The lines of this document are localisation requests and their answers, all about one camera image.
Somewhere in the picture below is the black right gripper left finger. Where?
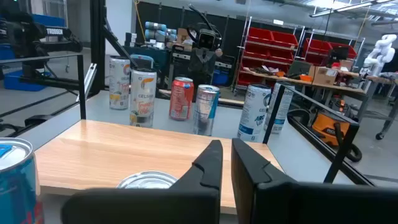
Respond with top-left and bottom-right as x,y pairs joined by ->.
61,139 -> 223,224

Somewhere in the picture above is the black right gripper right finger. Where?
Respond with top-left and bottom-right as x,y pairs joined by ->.
231,138 -> 398,224

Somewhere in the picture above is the red Fanta soda can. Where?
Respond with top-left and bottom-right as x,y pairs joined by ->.
169,77 -> 195,121
116,170 -> 178,190

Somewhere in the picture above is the silver blue Red Bull can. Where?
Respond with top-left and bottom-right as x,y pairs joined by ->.
0,137 -> 45,224
192,84 -> 220,137

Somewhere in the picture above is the white Celsius can orange print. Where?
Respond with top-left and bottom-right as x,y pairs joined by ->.
129,67 -> 157,128
108,55 -> 131,110

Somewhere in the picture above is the white Celsius can blue print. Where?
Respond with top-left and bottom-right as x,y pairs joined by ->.
263,81 -> 295,135
237,83 -> 272,143

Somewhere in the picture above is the orange shop vacuum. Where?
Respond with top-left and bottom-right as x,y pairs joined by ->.
287,107 -> 364,163

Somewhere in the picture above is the cardboard box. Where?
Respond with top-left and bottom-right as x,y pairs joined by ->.
312,65 -> 339,86

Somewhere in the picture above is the wooden workbench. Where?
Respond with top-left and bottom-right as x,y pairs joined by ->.
238,68 -> 371,125

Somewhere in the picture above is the blue-framed screen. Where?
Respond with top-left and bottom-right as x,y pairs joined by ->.
129,54 -> 155,70

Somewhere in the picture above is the red bin rack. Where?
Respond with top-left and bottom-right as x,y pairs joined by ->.
233,17 -> 307,91
295,29 -> 366,68

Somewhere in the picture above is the blue plastic bin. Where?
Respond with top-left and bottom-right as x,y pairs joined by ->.
2,68 -> 52,93

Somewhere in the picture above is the black robot with camera head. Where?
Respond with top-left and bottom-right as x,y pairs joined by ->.
185,3 -> 224,85

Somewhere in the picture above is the black aluminium table frame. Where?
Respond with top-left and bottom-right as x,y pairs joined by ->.
0,0 -> 376,187

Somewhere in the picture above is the yellow cable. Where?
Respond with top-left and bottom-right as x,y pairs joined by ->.
353,4 -> 373,49

